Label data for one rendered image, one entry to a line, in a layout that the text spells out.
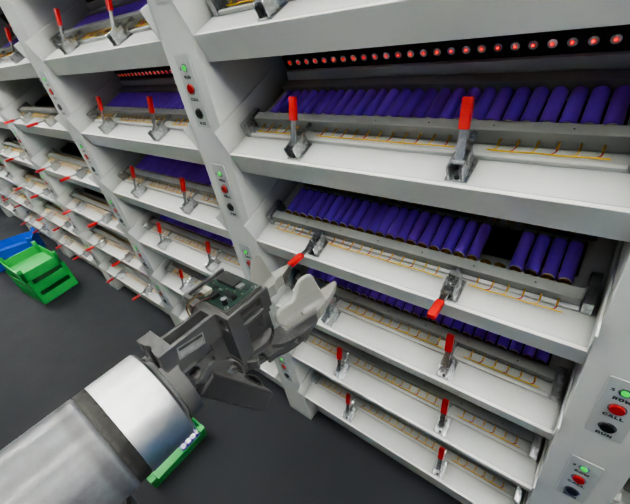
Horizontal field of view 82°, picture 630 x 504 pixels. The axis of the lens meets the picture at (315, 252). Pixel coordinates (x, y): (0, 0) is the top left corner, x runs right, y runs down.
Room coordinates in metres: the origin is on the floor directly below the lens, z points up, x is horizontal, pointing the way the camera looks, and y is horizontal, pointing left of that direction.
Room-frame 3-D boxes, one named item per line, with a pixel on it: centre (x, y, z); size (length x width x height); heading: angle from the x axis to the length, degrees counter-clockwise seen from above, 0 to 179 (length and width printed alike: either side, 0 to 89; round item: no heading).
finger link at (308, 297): (0.31, 0.02, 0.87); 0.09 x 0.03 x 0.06; 118
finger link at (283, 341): (0.28, 0.06, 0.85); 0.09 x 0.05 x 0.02; 118
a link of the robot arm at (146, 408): (0.20, 0.17, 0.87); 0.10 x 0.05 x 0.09; 46
